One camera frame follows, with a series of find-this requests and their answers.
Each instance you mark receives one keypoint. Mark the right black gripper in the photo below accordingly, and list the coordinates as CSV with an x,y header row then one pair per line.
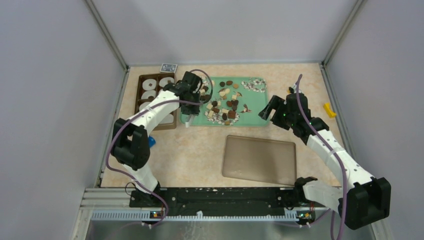
x,y
275,103

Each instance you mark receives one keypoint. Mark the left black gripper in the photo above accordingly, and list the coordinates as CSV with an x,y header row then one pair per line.
x,y
194,110

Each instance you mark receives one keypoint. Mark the brown box lid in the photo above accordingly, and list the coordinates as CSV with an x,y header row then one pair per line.
x,y
260,160

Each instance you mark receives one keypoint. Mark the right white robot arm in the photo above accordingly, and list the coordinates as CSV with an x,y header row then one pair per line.
x,y
362,199

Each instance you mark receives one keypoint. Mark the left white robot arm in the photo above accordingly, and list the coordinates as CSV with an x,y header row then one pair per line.
x,y
130,142

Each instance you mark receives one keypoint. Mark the brown chocolate box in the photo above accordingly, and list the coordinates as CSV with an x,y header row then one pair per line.
x,y
149,86

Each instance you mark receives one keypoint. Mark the brown rectangular chocolate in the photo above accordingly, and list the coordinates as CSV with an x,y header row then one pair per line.
x,y
231,114

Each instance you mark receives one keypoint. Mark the blue playing card deck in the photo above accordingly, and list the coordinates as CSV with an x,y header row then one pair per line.
x,y
168,68

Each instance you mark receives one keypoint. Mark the green floral tray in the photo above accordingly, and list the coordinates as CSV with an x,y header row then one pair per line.
x,y
247,96

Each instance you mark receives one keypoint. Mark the blue small block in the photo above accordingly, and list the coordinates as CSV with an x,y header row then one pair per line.
x,y
151,141

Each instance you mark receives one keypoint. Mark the yellow block near wall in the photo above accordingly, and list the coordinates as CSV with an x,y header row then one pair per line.
x,y
329,111

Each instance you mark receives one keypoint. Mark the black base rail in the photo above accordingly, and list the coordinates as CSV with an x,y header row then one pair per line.
x,y
220,201

